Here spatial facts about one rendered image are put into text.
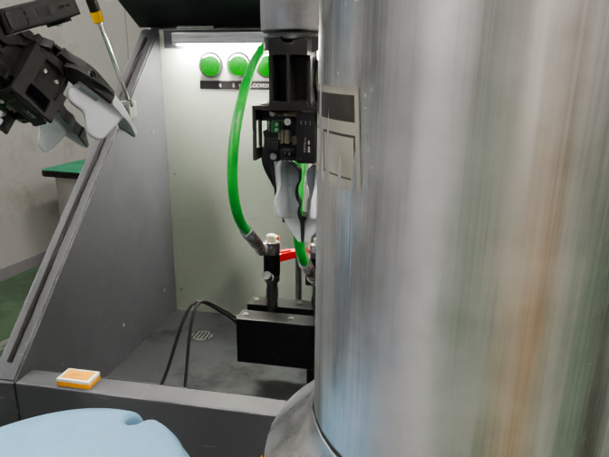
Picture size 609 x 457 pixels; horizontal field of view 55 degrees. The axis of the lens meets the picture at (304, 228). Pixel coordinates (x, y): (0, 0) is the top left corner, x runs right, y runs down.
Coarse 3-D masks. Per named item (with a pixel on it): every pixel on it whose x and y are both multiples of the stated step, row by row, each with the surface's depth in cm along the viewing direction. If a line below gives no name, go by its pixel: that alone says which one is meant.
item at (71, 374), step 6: (66, 372) 84; (72, 372) 84; (78, 372) 84; (84, 372) 84; (90, 372) 84; (72, 378) 83; (78, 378) 83; (84, 378) 82; (96, 378) 84; (60, 384) 83; (66, 384) 83; (72, 384) 82; (78, 384) 82; (84, 384) 82; (90, 384) 82
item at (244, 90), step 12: (252, 60) 83; (252, 72) 81; (240, 84) 80; (240, 96) 78; (240, 108) 78; (240, 120) 77; (240, 132) 78; (228, 144) 77; (228, 156) 77; (228, 168) 77; (228, 180) 77; (228, 192) 78; (240, 216) 80; (240, 228) 82
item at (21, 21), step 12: (36, 0) 62; (48, 0) 63; (60, 0) 64; (72, 0) 66; (0, 12) 58; (12, 12) 59; (24, 12) 60; (36, 12) 61; (48, 12) 63; (60, 12) 64; (72, 12) 66; (0, 24) 58; (12, 24) 58; (24, 24) 60; (36, 24) 61; (48, 24) 66; (60, 24) 66
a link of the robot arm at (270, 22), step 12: (264, 0) 55; (276, 0) 54; (288, 0) 53; (300, 0) 53; (312, 0) 53; (264, 12) 55; (276, 12) 54; (288, 12) 53; (300, 12) 53; (312, 12) 54; (264, 24) 56; (276, 24) 54; (288, 24) 54; (300, 24) 54; (312, 24) 54; (288, 36) 55; (300, 36) 55
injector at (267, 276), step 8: (272, 248) 97; (264, 256) 98; (272, 256) 97; (264, 264) 98; (272, 264) 97; (264, 272) 96; (272, 272) 98; (272, 280) 97; (272, 288) 99; (272, 296) 99; (272, 304) 100
